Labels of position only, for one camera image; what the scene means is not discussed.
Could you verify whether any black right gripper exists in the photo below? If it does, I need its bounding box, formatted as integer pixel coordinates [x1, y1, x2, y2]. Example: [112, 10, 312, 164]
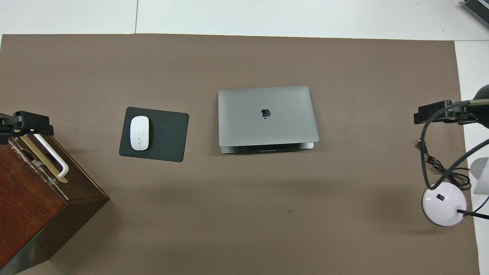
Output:
[414, 84, 489, 128]

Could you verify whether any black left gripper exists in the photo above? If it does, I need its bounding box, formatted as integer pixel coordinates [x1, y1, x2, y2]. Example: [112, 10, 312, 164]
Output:
[0, 111, 54, 145]

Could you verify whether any grey Apple laptop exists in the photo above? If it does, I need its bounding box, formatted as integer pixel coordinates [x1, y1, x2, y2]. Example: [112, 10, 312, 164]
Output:
[218, 86, 319, 155]

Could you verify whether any dark brown wooden box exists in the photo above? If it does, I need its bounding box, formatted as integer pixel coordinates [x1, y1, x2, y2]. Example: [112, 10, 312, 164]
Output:
[0, 113, 110, 275]

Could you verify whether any white desk lamp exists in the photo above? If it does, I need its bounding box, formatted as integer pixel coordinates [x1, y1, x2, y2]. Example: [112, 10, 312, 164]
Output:
[422, 157, 489, 226]

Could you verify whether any white computer mouse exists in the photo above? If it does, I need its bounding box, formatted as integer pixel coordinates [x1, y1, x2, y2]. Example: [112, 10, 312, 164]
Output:
[130, 116, 150, 151]

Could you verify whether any grey ribbed device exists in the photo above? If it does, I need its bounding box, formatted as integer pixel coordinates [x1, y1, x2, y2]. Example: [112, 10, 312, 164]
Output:
[460, 0, 489, 27]

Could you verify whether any black mouse pad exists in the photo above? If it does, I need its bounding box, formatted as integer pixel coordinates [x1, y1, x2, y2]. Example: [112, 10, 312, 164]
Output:
[119, 107, 189, 163]

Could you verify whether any brown table mat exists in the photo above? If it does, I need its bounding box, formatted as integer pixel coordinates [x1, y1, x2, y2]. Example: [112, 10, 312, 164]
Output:
[0, 34, 480, 275]

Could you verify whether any brass handle plate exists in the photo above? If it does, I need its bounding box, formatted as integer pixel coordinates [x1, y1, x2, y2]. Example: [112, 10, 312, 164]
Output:
[19, 136, 68, 184]

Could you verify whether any white box handle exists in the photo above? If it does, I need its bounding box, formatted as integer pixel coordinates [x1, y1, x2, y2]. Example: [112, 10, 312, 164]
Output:
[32, 134, 68, 178]

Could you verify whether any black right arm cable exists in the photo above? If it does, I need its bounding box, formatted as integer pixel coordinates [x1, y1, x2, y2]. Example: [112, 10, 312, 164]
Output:
[420, 99, 489, 190]

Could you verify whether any black lamp power cable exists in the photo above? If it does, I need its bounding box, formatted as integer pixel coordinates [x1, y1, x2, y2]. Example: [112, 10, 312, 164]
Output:
[416, 138, 472, 190]

